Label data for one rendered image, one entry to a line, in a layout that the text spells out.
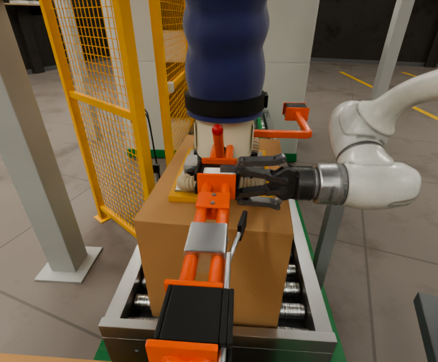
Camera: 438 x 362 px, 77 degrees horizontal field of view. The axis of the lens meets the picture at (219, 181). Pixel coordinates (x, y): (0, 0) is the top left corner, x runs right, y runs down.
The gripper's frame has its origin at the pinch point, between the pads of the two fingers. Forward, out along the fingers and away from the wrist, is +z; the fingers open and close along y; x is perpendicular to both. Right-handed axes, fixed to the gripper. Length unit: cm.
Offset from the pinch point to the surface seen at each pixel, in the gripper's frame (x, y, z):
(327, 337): -5, 48, -31
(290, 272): 25, 56, -26
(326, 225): 50, 52, -46
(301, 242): 36, 50, -32
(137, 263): 20, 49, 33
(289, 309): 8, 55, -23
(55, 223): 62, 67, 96
